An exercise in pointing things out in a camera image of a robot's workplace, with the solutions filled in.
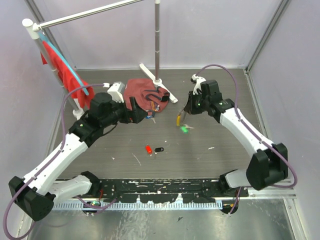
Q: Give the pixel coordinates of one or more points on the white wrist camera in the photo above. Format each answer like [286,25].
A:
[116,90]
[197,80]

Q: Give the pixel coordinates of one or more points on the blue tagged key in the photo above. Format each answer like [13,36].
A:
[151,116]

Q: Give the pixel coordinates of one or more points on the keyring with yellow tag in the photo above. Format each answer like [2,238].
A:
[180,118]

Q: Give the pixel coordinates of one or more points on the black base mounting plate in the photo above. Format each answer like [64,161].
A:
[160,190]

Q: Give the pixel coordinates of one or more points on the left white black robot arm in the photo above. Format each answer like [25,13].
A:
[36,193]

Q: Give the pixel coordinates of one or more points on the green tagged key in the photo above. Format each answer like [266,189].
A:
[185,128]

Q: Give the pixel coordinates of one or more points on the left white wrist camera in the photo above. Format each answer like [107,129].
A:
[116,90]

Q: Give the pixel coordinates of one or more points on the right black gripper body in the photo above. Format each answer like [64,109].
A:
[198,103]

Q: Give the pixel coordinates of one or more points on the blue clothes hanger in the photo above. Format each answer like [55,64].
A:
[61,57]

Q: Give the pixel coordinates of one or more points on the red tagged key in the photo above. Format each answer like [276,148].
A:
[148,149]

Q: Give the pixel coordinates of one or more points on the aluminium frame post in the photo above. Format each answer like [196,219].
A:
[41,13]
[276,17]

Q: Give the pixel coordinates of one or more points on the aluminium frame post left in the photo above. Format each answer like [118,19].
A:
[41,13]

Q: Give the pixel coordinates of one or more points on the white slotted cable duct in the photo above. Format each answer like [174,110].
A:
[119,206]

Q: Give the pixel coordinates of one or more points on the maroon cloth bag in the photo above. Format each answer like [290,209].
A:
[148,97]

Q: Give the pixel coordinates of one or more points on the aluminium frame post right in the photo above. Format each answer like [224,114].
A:
[276,17]

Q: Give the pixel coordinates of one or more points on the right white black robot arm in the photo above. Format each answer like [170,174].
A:
[267,164]

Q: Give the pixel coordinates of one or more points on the red hanging cloth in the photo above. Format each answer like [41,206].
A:
[69,82]

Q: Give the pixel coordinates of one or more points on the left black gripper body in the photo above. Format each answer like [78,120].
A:
[122,114]

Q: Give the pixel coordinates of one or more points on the white metal clothes rack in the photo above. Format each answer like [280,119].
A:
[106,37]

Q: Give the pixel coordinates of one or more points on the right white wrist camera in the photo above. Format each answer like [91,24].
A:
[197,80]

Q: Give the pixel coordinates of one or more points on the black tagged key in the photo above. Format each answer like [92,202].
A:
[158,149]

